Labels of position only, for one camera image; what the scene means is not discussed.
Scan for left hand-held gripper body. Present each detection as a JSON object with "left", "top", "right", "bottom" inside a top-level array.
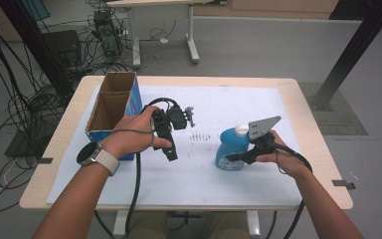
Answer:
[{"left": 150, "top": 105, "right": 197, "bottom": 144}]

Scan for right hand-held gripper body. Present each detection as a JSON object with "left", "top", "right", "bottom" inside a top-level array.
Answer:
[{"left": 248, "top": 115, "right": 283, "bottom": 159}]

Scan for blue bottle with white cap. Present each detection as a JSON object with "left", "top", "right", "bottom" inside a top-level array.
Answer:
[{"left": 215, "top": 122, "right": 257, "bottom": 171}]

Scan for person's right hand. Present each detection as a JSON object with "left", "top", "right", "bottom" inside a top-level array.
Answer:
[{"left": 255, "top": 129, "right": 312, "bottom": 179}]

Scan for person's left hand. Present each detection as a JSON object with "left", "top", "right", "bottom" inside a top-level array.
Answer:
[{"left": 100, "top": 105, "right": 173, "bottom": 160}]

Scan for white paper sheet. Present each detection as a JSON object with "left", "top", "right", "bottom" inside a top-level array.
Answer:
[{"left": 46, "top": 84, "right": 304, "bottom": 207}]

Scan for white table leg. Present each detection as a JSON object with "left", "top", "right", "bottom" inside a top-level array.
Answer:
[
  {"left": 112, "top": 209, "right": 129, "bottom": 238},
  {"left": 245, "top": 210, "right": 262, "bottom": 238}
]

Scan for blue cardboard box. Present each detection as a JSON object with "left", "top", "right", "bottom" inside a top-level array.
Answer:
[{"left": 85, "top": 71, "right": 143, "bottom": 161}]

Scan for person's khaki trousers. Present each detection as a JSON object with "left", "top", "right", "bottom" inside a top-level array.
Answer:
[{"left": 127, "top": 211, "right": 248, "bottom": 239}]

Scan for white background desk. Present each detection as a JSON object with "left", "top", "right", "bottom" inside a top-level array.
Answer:
[{"left": 105, "top": 0, "right": 228, "bottom": 70}]

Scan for black computer tower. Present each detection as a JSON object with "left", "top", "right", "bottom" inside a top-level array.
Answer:
[{"left": 93, "top": 9, "right": 123, "bottom": 58}]

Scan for black box on floor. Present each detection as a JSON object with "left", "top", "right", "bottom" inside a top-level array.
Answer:
[{"left": 43, "top": 29, "right": 83, "bottom": 68}]

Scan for black metal stand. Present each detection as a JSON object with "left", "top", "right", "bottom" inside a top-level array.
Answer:
[{"left": 0, "top": 0, "right": 74, "bottom": 98}]

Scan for black wrist cord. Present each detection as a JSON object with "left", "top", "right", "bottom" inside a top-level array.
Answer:
[{"left": 110, "top": 128, "right": 156, "bottom": 151}]

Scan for left hand-held gripper black cable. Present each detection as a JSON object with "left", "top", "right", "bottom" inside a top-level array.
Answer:
[{"left": 123, "top": 97, "right": 181, "bottom": 236}]

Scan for hand-held gripper black cable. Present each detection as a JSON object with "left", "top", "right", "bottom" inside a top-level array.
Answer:
[
  {"left": 123, "top": 97, "right": 181, "bottom": 236},
  {"left": 273, "top": 143, "right": 313, "bottom": 239}
]

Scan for wristwatch with white strap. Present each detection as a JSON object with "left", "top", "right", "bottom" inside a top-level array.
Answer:
[{"left": 76, "top": 140, "right": 121, "bottom": 177}]

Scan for right hand-held gripper black cable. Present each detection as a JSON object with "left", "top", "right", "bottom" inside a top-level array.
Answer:
[{"left": 273, "top": 143, "right": 313, "bottom": 239}]

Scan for black metal post with brackets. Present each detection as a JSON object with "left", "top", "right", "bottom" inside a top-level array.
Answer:
[{"left": 307, "top": 0, "right": 382, "bottom": 113}]

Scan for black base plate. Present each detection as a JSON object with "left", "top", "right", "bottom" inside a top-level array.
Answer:
[{"left": 4, "top": 129, "right": 58, "bottom": 158}]

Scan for bundle of black floor cables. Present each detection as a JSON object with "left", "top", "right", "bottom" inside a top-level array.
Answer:
[{"left": 0, "top": 0, "right": 97, "bottom": 213}]

